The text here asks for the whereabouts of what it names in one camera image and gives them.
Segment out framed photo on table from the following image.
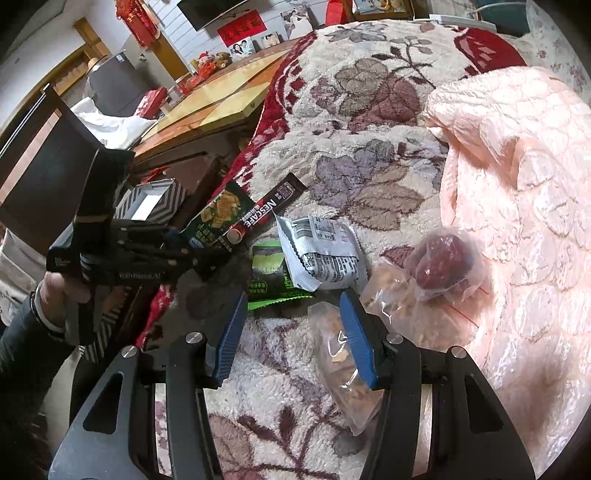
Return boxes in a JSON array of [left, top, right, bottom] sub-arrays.
[[229, 37, 256, 61]]

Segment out floral white bedsheet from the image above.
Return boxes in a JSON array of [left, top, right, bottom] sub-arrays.
[[509, 1, 590, 105]]

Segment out pink quilted blanket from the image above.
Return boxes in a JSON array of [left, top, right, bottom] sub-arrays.
[[424, 67, 590, 475]]

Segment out white tray with striped rim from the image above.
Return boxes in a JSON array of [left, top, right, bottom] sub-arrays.
[[79, 179, 187, 364]]

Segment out black Nescafe coffee stick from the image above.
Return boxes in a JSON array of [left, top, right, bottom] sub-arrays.
[[219, 173, 308, 252]]

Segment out red banner on wall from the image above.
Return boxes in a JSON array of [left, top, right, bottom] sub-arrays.
[[217, 10, 267, 47]]

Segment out dark wooden chair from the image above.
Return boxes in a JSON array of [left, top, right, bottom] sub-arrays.
[[0, 85, 136, 257]]

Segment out clear bag of walnut snacks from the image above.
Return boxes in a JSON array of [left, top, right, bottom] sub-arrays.
[[308, 261, 483, 436]]

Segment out red toy figurines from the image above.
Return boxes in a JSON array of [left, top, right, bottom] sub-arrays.
[[190, 52, 232, 81]]

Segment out wooden coffee table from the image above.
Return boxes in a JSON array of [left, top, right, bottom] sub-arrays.
[[133, 40, 295, 164]]

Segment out red cream floral blanket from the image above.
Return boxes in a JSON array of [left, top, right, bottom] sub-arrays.
[[205, 20, 525, 479]]

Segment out dark green snack packet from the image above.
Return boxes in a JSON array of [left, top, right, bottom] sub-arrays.
[[183, 180, 254, 248]]

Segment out person's left hand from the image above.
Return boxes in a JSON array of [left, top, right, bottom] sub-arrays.
[[35, 272, 90, 331]]

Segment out grey white snack packet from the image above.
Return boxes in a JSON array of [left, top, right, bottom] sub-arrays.
[[276, 215, 369, 293]]

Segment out green black matcha packet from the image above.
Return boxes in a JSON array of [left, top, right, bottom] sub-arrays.
[[247, 240, 314, 311]]

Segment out clear bag of red dates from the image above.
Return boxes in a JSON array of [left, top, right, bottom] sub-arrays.
[[404, 227, 489, 304]]

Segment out red gift box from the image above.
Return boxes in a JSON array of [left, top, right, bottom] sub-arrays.
[[134, 87, 168, 120]]

